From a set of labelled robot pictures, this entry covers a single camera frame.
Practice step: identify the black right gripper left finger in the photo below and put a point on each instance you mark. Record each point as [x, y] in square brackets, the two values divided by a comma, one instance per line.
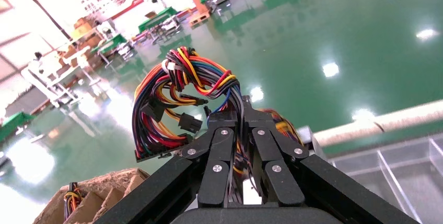
[214, 177]

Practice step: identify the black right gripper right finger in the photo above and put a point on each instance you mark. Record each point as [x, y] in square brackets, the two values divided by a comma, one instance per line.
[283, 181]

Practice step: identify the white rack pipe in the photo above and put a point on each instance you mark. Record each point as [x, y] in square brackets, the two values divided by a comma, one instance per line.
[380, 122]

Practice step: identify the cardboard box with dividers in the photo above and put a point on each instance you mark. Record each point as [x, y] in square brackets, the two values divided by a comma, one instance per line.
[100, 198]

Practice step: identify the clear acrylic divider tray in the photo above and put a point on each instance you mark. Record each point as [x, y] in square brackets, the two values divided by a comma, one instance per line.
[408, 181]

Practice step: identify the wooden pallet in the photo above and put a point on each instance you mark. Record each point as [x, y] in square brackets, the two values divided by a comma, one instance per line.
[200, 18]

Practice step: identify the stacked cardboard boxes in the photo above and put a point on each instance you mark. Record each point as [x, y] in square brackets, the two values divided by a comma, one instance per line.
[199, 1]

